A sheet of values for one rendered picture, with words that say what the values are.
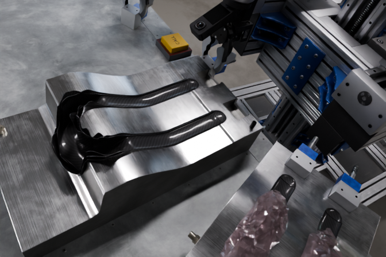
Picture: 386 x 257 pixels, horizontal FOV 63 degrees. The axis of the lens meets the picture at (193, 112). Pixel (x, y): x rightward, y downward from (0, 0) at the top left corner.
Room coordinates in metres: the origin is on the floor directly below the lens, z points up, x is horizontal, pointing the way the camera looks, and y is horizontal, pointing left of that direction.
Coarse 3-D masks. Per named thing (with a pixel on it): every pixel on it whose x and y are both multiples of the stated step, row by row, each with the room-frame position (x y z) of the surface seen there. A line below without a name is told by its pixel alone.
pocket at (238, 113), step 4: (232, 100) 0.53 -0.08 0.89; (236, 100) 0.54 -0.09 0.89; (224, 104) 0.52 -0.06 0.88; (228, 104) 0.53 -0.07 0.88; (232, 104) 0.54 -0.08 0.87; (236, 104) 0.54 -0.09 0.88; (228, 108) 0.53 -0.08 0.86; (232, 108) 0.53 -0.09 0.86; (236, 108) 0.53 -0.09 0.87; (240, 108) 0.53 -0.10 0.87; (232, 112) 0.52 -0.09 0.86; (236, 112) 0.52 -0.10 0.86; (240, 112) 0.52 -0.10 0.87; (244, 112) 0.52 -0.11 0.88; (236, 116) 0.51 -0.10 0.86; (240, 116) 0.52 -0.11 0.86; (244, 116) 0.51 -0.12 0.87
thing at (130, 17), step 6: (126, 6) 0.80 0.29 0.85; (132, 6) 0.81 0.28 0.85; (138, 6) 0.85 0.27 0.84; (126, 12) 0.79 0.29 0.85; (132, 12) 0.79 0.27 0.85; (138, 12) 0.80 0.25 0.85; (126, 18) 0.79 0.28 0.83; (132, 18) 0.78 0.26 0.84; (138, 18) 0.80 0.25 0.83; (126, 24) 0.79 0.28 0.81; (132, 24) 0.78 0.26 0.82; (138, 24) 0.80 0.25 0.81
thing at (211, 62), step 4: (200, 56) 0.69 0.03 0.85; (204, 56) 0.70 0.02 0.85; (208, 56) 0.71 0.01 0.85; (204, 60) 0.68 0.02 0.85; (208, 60) 0.69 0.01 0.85; (212, 60) 0.69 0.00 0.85; (208, 64) 0.67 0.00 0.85; (212, 64) 0.68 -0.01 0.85; (212, 68) 0.67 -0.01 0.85; (224, 68) 0.71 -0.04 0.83; (212, 72) 0.67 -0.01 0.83; (220, 72) 0.70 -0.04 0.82
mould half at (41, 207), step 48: (48, 96) 0.36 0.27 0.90; (192, 96) 0.50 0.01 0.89; (0, 144) 0.25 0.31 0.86; (48, 144) 0.29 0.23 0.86; (192, 144) 0.38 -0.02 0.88; (240, 144) 0.44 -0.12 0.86; (48, 192) 0.20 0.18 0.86; (96, 192) 0.21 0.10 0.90; (144, 192) 0.26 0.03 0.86; (48, 240) 0.13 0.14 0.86
